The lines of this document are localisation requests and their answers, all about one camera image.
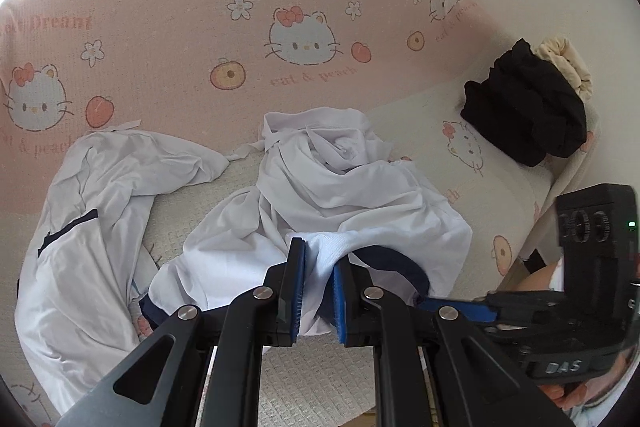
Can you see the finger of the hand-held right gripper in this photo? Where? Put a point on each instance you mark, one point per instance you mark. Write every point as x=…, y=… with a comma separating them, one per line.
x=475, y=309

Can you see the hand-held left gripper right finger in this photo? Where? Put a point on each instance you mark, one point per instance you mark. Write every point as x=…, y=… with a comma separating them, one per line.
x=342, y=302

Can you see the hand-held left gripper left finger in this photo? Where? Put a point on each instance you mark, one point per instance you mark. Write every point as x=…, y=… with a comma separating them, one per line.
x=295, y=287

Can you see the person's right hand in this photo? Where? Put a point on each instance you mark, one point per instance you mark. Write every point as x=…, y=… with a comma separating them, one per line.
x=552, y=394

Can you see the person's leg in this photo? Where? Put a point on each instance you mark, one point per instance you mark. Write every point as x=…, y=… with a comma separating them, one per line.
x=542, y=279

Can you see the black cloth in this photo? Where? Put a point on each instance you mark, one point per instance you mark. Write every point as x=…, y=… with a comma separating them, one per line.
x=525, y=117

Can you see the cream cloth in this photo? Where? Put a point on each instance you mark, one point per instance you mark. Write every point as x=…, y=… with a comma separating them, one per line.
x=570, y=62

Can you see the cat print blanket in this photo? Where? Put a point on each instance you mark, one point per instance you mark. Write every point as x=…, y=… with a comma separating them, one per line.
x=175, y=57

